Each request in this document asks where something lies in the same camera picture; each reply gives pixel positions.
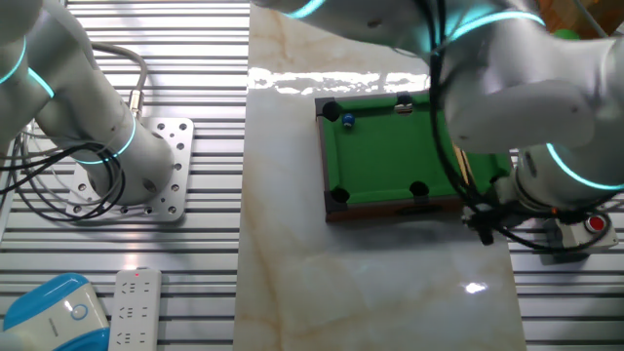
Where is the thin cable bundle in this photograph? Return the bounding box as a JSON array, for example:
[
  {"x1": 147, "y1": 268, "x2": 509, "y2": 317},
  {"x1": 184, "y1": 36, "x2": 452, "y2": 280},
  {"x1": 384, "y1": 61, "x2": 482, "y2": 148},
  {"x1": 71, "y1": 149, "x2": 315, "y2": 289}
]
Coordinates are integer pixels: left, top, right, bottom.
[{"x1": 0, "y1": 129, "x2": 128, "y2": 224}]

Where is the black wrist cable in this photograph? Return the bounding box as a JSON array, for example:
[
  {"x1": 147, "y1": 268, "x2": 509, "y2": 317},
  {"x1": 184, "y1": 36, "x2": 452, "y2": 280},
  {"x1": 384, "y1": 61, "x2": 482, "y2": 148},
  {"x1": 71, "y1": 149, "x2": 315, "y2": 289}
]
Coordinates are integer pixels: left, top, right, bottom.
[{"x1": 424, "y1": 0, "x2": 619, "y2": 255}]

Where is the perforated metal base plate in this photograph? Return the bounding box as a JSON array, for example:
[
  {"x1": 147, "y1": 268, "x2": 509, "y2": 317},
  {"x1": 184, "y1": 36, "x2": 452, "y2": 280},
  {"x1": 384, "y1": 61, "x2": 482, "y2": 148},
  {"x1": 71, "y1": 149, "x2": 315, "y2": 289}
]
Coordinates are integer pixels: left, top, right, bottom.
[{"x1": 65, "y1": 116, "x2": 195, "y2": 224}]

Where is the blue white pendant device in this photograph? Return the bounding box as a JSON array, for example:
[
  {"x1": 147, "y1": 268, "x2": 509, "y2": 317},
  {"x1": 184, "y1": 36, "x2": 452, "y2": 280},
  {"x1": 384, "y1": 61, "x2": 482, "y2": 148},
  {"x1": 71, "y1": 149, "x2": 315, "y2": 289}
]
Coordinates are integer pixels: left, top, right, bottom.
[{"x1": 0, "y1": 272, "x2": 111, "y2": 351}]

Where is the grey box red button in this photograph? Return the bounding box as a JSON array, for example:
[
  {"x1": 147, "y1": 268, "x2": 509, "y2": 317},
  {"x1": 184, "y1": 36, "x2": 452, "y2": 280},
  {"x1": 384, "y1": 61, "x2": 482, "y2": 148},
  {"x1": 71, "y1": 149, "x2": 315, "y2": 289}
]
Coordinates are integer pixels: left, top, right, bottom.
[{"x1": 540, "y1": 212, "x2": 620, "y2": 267}]

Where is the white power strip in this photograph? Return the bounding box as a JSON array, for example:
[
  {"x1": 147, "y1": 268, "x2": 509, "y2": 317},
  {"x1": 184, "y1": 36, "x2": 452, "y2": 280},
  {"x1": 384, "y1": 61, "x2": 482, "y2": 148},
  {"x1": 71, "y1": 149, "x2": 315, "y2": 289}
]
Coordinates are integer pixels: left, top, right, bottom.
[{"x1": 107, "y1": 266, "x2": 163, "y2": 351}]

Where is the thick grey cable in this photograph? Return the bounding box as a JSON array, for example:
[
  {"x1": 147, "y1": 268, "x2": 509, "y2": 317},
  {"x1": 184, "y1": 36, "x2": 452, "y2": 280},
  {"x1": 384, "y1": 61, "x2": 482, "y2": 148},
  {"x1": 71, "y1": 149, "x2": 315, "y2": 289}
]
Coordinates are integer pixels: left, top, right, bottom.
[{"x1": 90, "y1": 42, "x2": 149, "y2": 121}]

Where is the green mini pool table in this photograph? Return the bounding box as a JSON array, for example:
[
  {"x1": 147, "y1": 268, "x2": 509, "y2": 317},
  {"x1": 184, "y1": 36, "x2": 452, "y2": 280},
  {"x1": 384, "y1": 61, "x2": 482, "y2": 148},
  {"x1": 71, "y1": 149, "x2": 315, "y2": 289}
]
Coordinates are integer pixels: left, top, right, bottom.
[{"x1": 314, "y1": 90, "x2": 513, "y2": 224}]

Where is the wooden pool cue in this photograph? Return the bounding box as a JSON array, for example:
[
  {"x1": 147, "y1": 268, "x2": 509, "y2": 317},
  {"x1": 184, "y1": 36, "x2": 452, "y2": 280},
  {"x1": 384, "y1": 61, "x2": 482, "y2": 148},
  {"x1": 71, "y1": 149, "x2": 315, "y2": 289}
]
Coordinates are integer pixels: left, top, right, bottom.
[{"x1": 452, "y1": 143, "x2": 475, "y2": 187}]

